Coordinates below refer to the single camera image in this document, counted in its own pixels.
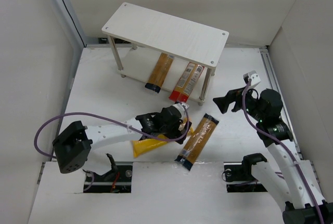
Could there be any blue-ended spaghetti bag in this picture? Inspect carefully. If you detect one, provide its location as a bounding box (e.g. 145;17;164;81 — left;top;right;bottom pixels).
145;53;174;93
174;113;220;171

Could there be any yellow spaghetti bag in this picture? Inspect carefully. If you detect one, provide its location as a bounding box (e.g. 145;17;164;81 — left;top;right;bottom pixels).
131;118;194;158

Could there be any red spaghetti bag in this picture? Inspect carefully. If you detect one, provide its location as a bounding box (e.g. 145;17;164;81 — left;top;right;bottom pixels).
169;62;204;102

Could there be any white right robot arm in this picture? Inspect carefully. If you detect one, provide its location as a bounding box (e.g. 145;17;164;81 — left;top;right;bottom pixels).
213;88;332;223

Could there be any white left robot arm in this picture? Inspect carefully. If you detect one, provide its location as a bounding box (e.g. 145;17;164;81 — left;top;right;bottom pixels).
53;102;191;174

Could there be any white two-tier wooden shelf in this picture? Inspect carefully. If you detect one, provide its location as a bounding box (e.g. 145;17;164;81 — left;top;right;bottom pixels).
101;2;229;105

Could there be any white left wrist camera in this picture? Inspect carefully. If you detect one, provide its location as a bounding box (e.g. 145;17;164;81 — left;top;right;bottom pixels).
172;102;189;118

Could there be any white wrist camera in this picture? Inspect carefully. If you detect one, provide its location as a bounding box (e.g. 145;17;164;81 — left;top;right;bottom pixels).
243;71;261;88
172;102;189;118

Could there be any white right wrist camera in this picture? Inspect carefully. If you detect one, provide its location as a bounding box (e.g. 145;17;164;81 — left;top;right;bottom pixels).
243;71;261;88

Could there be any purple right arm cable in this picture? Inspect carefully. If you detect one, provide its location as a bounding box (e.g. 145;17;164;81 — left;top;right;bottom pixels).
241;80;325;224

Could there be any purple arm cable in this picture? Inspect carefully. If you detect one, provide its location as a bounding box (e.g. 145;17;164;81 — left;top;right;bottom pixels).
35;104;189;157
241;80;325;224

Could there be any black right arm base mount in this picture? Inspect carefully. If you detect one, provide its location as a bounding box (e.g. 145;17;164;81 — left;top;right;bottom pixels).
222;153;267;193

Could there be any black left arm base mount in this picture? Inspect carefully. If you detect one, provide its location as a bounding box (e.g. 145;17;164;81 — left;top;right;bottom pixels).
83;153;133;194

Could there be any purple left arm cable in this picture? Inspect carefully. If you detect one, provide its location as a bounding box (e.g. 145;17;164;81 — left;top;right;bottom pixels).
35;104;189;157

